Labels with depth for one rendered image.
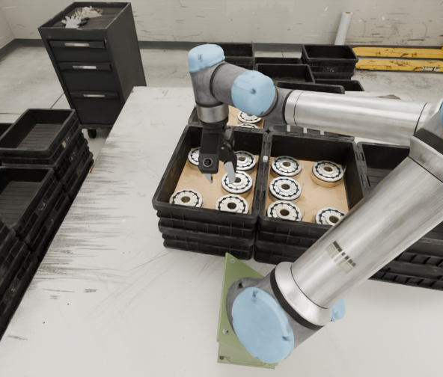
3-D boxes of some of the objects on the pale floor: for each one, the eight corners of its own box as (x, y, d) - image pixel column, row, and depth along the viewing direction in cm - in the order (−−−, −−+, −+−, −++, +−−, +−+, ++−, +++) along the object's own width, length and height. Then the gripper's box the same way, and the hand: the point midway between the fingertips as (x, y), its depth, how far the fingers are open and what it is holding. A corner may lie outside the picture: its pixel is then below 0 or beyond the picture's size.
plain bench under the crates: (489, 477, 111) (713, 481, 60) (69, 449, 116) (-49, 431, 66) (365, 179, 221) (408, 92, 171) (153, 172, 227) (134, 86, 176)
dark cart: (135, 143, 252) (105, 28, 187) (84, 141, 253) (37, 28, 189) (150, 106, 293) (130, 1, 229) (106, 105, 295) (73, 1, 230)
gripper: (241, 105, 73) (245, 169, 88) (194, 105, 75) (206, 167, 90) (236, 124, 67) (242, 190, 82) (185, 123, 69) (199, 188, 84)
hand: (221, 182), depth 83 cm, fingers open, 5 cm apart
